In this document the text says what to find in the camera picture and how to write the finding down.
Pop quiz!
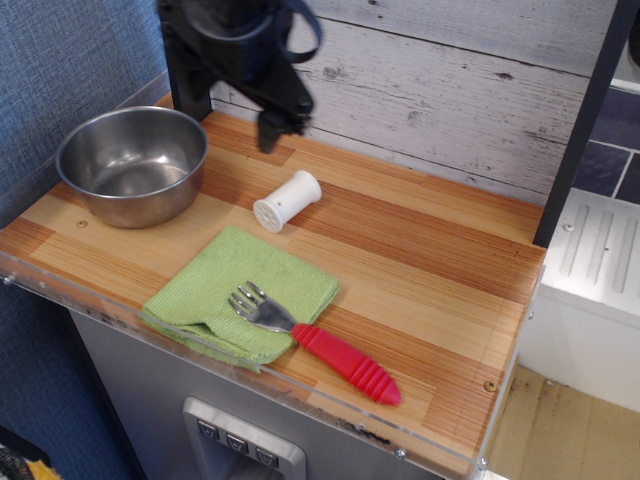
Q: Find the stainless steel bowl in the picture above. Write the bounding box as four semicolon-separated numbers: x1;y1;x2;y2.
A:
55;106;208;229

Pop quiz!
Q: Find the dark right frame post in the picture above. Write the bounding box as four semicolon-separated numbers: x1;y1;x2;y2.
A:
533;0;639;248

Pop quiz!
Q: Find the yellow black object on floor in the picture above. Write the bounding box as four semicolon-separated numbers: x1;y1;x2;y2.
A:
1;445;62;480

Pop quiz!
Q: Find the white plastic spool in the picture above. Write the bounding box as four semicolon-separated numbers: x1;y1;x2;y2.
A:
253;170;322;233

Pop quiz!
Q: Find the green folded cloth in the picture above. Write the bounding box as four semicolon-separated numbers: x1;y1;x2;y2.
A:
140;226;339;372

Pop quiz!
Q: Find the white grooved side cabinet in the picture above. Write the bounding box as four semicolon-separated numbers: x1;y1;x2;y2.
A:
518;189;639;411

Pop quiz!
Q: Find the clear acrylic edge guard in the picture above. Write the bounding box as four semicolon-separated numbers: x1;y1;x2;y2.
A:
1;254;524;479

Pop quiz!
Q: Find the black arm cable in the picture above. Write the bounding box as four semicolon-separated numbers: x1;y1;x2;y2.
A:
279;0;326;65

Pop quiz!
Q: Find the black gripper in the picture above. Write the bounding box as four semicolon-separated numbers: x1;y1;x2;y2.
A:
158;1;314;153

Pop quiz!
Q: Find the silver button control panel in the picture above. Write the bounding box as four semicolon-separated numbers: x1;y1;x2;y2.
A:
183;397;307;479

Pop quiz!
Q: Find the red handled metal fork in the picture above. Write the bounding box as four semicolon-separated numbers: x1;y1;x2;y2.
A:
228;281;402;406

